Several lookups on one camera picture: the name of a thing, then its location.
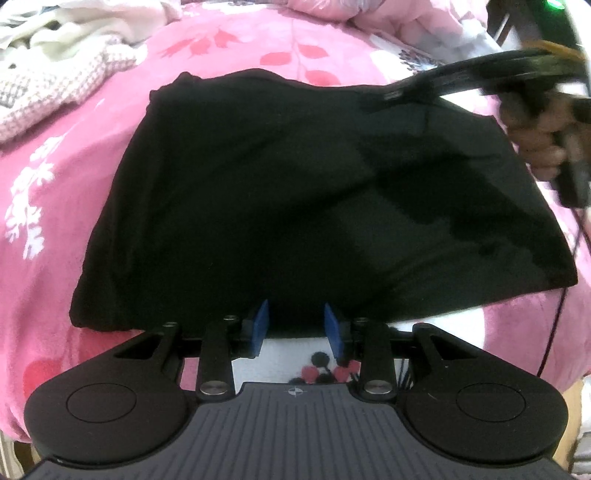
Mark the pink grey floral duvet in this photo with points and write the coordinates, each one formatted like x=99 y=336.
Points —
x=447 y=30

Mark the black t-shirt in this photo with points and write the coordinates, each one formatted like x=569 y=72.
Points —
x=251 y=190

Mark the pink floral bed blanket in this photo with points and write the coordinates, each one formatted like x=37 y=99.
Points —
x=55 y=181

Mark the person's right hand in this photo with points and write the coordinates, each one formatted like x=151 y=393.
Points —
x=534 y=138

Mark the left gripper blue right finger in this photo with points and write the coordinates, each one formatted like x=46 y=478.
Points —
x=368 y=342

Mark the cream fleece garment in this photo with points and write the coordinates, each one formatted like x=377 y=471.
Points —
x=57 y=29

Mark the beige houndstooth garment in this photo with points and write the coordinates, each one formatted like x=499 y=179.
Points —
x=28 y=96

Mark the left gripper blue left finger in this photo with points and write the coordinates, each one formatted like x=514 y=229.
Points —
x=235 y=335

